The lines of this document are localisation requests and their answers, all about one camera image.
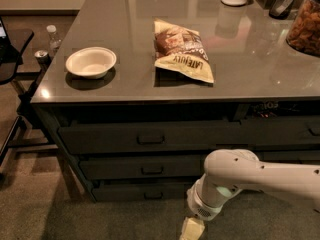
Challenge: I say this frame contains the yellow brown chip bag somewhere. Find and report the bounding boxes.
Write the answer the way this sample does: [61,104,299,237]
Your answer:
[154,19,214,84]

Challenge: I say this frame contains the black container with scoop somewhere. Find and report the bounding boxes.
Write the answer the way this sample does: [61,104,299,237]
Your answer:
[269,0,295,20]

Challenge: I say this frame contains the clear plastic water bottle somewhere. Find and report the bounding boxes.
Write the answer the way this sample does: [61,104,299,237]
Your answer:
[46,25,62,55]

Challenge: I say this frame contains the drawer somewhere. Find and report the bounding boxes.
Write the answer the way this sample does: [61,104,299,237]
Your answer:
[237,116,320,147]
[58,121,243,154]
[79,155,202,180]
[92,181,192,202]
[256,150,320,165]

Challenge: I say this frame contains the silver soda can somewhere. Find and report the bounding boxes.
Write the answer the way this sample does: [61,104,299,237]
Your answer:
[34,50,51,71]

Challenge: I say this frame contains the white paper bowl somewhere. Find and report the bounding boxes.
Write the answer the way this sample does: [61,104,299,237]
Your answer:
[65,47,117,79]

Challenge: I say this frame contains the dark drawer cabinet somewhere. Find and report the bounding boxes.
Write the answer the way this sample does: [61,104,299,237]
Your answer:
[32,0,320,201]

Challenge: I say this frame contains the black side chair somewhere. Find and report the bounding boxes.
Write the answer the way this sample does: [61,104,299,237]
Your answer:
[0,29,56,165]

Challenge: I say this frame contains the glass jar of snacks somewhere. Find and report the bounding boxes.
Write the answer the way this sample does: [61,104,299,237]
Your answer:
[286,0,320,57]

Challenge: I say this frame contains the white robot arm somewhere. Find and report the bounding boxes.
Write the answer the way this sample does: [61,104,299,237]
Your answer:
[179,149,320,240]

